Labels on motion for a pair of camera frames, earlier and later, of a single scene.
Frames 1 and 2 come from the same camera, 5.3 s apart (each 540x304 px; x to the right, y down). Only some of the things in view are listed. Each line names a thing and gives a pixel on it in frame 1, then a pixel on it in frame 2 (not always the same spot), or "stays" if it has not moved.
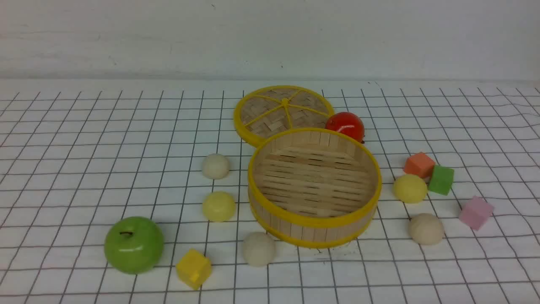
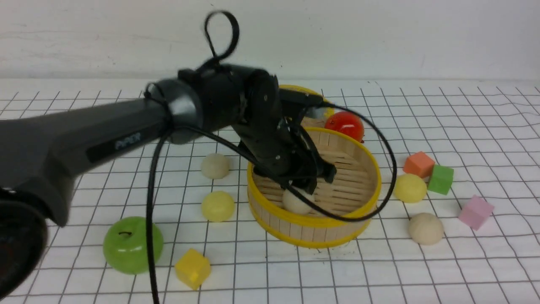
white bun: [426, 229] stays
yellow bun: [218, 206] stays
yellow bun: [410, 189] stays
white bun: [259, 249] → [293, 202]
